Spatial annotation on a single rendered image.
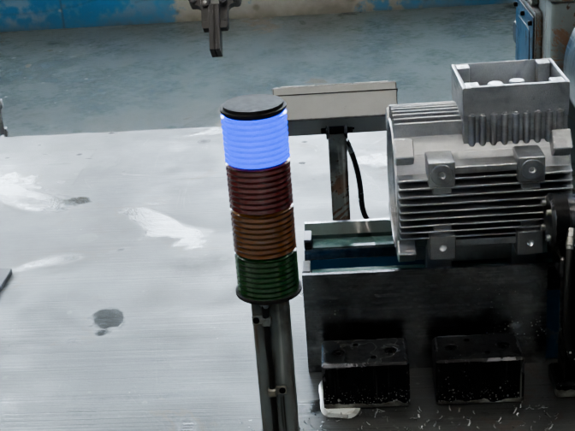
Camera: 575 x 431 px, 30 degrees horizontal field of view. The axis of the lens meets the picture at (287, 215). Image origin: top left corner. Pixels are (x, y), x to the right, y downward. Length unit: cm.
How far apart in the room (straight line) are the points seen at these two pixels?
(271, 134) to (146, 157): 118
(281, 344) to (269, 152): 21
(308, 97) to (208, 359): 38
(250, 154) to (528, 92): 41
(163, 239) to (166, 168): 33
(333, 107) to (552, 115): 34
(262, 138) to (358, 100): 53
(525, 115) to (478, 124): 5
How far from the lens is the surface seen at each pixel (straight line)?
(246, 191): 97
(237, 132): 95
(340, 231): 141
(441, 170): 121
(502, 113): 125
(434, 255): 125
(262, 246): 99
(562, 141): 125
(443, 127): 126
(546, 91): 125
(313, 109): 147
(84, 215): 188
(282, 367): 107
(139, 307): 154
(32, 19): 718
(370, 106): 147
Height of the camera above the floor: 150
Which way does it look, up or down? 23 degrees down
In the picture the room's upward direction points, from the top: 4 degrees counter-clockwise
